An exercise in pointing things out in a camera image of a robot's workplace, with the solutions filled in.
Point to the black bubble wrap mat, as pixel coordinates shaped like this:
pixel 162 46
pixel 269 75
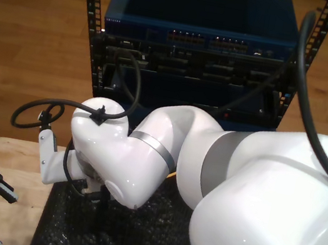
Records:
pixel 99 238

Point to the black rack shelf tray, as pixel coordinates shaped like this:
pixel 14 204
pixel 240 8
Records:
pixel 188 92

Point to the black rack server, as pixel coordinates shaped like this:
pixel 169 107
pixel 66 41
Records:
pixel 192 67

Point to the blue rack base plate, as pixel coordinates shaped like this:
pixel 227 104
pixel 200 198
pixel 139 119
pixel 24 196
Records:
pixel 137 121

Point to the blue network switch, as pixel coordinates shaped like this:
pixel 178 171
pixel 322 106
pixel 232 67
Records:
pixel 203 9

